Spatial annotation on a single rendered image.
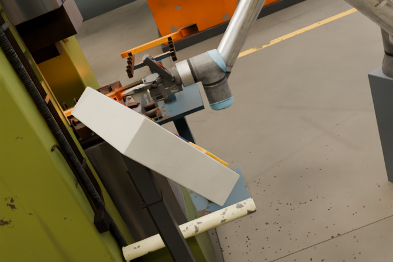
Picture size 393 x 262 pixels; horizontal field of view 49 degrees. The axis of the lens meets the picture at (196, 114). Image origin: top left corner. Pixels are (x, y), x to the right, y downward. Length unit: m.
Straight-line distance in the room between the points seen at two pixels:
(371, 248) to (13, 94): 1.54
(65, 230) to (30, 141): 0.29
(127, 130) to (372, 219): 1.53
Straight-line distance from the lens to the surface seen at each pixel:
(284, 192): 2.40
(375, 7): 1.61
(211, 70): 1.53
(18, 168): 1.23
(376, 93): 2.04
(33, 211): 1.30
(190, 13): 5.03
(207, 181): 0.92
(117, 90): 1.56
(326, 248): 2.08
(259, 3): 1.63
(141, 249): 1.44
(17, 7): 1.35
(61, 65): 1.80
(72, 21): 1.39
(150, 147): 0.83
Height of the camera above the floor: 1.52
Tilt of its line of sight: 26 degrees down
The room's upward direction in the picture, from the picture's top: 22 degrees counter-clockwise
